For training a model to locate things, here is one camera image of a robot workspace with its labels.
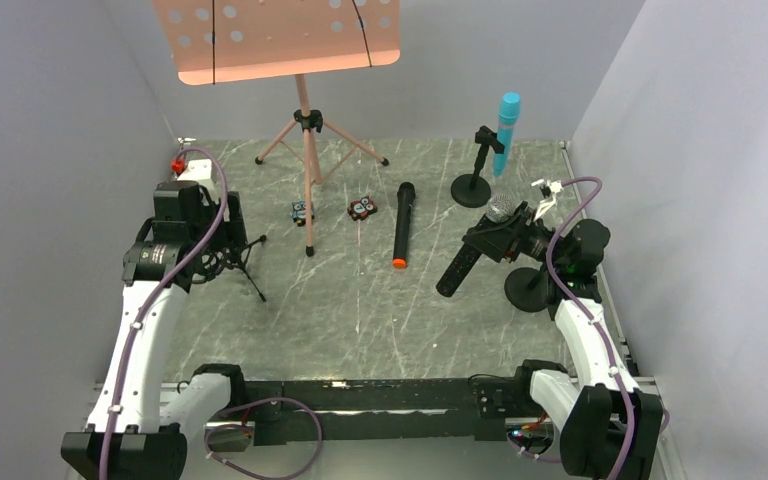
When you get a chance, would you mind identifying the black silver-grille microphone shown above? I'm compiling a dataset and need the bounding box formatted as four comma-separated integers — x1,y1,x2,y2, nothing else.
436,194,516,298

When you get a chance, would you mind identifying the black shock mount tripod stand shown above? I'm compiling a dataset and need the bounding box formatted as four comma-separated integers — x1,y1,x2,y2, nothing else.
191,235,267,302

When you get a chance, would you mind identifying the black round-base mic stand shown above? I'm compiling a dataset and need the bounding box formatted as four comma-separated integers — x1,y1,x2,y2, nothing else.
504,267,554,313
450,125,505,208

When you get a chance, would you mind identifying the blue microphone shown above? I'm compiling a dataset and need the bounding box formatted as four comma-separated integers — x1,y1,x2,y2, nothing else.
493,92,521,178

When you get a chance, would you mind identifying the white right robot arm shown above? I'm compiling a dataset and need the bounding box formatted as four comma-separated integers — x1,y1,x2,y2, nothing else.
463,202,664,479

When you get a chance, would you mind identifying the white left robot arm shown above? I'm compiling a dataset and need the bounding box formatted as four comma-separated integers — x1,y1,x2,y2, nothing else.
60,180,251,479

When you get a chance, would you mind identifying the pink music stand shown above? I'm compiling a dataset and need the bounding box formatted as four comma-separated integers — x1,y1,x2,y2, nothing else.
152,0,401,256

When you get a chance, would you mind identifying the black orange-tipped microphone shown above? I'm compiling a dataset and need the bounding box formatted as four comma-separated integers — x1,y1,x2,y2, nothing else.
392,182,416,269

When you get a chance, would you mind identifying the red owl number tile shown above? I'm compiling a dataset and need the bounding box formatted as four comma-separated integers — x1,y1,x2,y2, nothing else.
347,196,378,221

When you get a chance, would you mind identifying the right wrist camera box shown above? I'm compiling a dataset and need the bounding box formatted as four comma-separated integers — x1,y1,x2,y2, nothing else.
531,179,564,221

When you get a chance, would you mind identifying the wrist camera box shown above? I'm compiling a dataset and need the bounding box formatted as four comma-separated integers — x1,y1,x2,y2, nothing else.
531,179,564,221
170,158,219,189

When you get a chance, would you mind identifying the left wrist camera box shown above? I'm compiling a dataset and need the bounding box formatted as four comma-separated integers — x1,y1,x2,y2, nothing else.
170,158,219,189

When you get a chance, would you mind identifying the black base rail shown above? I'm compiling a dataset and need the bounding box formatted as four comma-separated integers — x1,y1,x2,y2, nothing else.
209,374,544,446

